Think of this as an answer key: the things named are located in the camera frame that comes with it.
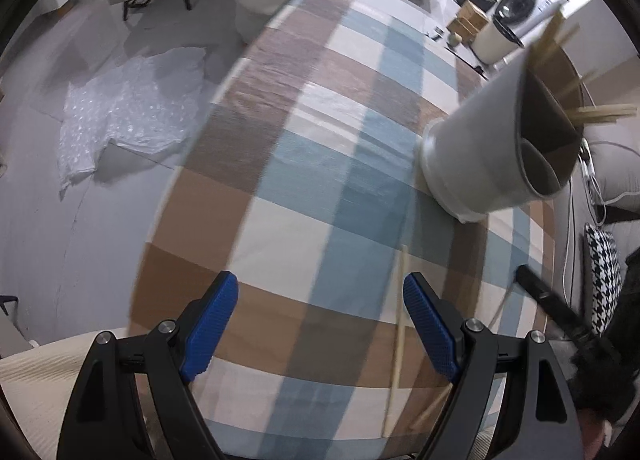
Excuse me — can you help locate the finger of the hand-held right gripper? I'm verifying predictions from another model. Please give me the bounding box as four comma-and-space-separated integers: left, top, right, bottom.
515, 264, 598, 343

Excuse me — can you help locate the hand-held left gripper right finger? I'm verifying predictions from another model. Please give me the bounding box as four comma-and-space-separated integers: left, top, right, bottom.
402, 272, 586, 460

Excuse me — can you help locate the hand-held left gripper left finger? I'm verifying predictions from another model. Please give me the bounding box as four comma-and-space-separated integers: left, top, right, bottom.
56, 271, 239, 460

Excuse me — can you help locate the white grey utensil holder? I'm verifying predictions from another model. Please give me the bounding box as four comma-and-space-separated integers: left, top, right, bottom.
419, 60, 587, 225

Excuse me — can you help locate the bundle of wooden chopsticks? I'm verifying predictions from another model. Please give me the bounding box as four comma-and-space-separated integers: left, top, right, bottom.
530, 10, 638, 128

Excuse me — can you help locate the houndstooth pillow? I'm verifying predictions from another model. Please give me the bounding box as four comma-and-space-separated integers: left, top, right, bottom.
584, 224, 626, 338

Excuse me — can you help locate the grey sofa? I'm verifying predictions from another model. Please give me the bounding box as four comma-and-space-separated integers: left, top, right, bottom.
552, 54, 640, 321

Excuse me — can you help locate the checkered tablecloth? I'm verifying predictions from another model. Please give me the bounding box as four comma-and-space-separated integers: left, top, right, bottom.
127, 0, 556, 458

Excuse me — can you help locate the cream knit cloth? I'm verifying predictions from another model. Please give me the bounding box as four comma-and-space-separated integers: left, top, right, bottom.
0, 325, 146, 460

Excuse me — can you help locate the bubble wrap sheet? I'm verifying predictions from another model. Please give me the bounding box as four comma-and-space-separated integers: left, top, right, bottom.
57, 46, 207, 191

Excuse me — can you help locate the beige trash can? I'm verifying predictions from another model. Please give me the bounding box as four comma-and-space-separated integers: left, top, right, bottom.
472, 17, 526, 65

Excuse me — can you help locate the white washing machine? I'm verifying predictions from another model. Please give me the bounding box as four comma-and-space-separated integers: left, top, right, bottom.
492, 0, 576, 48

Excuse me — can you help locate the round grey pouf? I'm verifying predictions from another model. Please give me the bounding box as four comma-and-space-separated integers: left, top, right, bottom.
235, 0, 328, 43

